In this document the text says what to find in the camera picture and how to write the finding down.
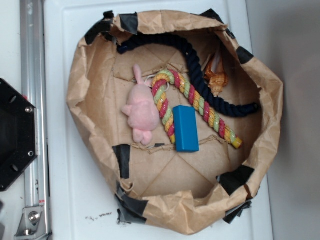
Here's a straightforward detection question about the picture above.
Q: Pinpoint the metal corner bracket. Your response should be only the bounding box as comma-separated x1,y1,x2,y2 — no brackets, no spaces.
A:
14,206,46,240

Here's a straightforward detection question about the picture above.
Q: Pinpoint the multicolour twisted rope toy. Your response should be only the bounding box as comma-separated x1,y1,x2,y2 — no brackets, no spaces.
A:
150,69,243,149

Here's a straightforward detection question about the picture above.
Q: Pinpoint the aluminium extrusion rail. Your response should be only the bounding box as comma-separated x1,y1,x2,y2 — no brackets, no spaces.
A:
19,0,53,240

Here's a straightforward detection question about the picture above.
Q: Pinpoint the brown paper bag bin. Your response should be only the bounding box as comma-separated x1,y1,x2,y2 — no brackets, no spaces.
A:
67,10,284,235

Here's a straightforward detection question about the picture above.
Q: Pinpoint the dark navy thick rope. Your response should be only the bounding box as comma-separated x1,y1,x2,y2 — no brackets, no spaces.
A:
116,32,261,118

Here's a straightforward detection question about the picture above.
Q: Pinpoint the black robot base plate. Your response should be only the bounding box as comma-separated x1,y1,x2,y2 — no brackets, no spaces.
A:
0,79,37,192

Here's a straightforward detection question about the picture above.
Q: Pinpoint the blue rectangular block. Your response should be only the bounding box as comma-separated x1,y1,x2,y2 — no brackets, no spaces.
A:
173,105,200,153

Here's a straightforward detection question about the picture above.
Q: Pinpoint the pink plush bunny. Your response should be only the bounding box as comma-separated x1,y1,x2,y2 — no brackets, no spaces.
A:
121,64,160,146

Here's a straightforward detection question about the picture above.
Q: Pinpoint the orange seashell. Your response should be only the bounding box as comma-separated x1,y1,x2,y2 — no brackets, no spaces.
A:
204,52,229,97

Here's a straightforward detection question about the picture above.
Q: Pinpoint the white tray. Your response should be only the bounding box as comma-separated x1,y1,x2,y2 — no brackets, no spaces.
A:
42,0,275,240

